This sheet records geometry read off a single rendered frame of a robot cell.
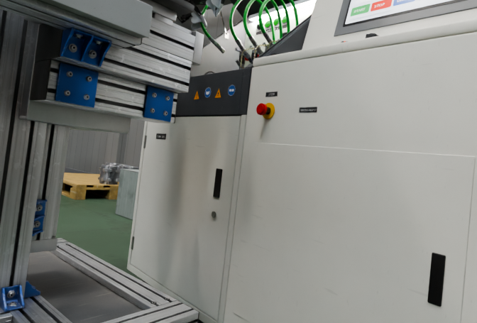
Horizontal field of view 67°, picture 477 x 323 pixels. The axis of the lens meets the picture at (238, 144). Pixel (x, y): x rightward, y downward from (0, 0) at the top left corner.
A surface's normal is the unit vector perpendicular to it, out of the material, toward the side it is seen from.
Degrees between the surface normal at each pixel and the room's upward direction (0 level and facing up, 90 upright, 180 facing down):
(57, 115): 90
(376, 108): 90
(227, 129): 90
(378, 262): 90
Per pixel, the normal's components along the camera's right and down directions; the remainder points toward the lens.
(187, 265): -0.73, -0.11
